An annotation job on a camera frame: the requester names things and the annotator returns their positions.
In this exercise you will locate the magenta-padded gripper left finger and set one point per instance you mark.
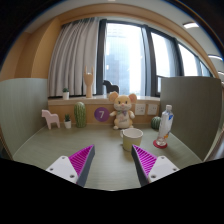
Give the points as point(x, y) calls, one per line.
point(71, 165)

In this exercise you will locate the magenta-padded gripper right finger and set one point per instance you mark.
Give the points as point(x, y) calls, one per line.
point(155, 165)

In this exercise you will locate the clear plastic water bottle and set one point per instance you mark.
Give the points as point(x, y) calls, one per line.
point(165, 128)

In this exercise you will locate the flat round red coaster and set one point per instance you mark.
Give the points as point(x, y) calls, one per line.
point(155, 145)

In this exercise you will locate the yellow and white mug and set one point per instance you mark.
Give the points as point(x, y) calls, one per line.
point(132, 141)

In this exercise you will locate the tiny potted succulent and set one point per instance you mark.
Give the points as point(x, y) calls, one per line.
point(67, 123)

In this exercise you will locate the tall green cactus figure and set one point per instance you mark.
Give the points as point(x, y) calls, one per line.
point(80, 115)

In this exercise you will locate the pink horse figurine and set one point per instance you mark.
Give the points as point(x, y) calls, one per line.
point(50, 118)

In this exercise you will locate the round purple number sign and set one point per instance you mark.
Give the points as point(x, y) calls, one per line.
point(101, 114)

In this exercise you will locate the green desk partition panel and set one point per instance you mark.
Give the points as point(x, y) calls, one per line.
point(21, 113)
point(193, 113)

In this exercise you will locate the potted plant in white pot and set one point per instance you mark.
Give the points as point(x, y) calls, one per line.
point(65, 94)

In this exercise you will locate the wooden hand model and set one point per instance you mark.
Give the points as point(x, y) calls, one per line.
point(88, 83)

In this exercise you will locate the dark horse figurine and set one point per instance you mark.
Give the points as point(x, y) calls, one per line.
point(111, 87)

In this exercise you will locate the grey window curtain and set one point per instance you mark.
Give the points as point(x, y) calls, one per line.
point(71, 60)

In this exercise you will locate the ceiling lights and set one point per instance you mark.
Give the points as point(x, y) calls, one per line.
point(190, 25)

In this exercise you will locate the white wall socket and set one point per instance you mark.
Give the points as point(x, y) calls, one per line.
point(152, 109)
point(140, 109)

